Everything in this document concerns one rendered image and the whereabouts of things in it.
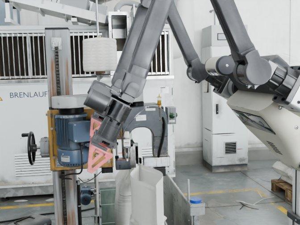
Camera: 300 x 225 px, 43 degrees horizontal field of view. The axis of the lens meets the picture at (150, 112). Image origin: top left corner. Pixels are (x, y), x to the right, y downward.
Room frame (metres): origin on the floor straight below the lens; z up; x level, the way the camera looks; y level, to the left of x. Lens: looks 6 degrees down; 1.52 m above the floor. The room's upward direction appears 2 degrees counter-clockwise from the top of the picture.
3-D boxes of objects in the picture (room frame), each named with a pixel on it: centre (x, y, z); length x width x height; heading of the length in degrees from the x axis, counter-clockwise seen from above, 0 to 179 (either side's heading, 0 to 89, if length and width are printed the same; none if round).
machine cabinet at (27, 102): (5.20, 0.87, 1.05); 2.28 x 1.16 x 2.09; 98
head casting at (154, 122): (2.16, 0.05, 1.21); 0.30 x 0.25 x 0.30; 8
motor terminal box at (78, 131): (1.75, 0.32, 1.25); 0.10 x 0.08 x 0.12; 123
